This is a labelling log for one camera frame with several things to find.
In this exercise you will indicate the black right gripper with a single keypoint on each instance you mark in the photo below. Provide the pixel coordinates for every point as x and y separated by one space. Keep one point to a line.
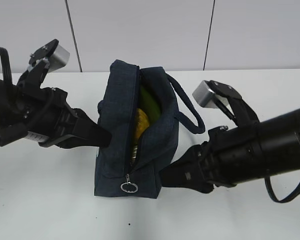
198 168

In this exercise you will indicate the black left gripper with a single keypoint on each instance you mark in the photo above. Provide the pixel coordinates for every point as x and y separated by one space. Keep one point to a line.
49 120

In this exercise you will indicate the dark blue fabric lunch bag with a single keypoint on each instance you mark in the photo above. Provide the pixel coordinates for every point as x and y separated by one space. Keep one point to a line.
115 176

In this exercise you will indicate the green lidded glass container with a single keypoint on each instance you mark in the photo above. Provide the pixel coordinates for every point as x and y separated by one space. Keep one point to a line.
134 154

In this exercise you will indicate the yellow toy pumpkin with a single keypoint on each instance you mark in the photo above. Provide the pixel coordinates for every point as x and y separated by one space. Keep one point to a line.
142 123

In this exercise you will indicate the green cucumber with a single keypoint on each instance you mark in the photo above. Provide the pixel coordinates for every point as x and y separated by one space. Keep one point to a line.
149 104

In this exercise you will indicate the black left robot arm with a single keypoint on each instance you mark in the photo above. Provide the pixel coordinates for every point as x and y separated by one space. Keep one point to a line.
9 114

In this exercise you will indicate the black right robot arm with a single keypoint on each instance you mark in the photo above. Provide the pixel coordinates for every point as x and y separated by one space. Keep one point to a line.
242 154

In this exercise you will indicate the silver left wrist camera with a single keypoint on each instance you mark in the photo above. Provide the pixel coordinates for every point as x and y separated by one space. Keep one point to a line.
52 53

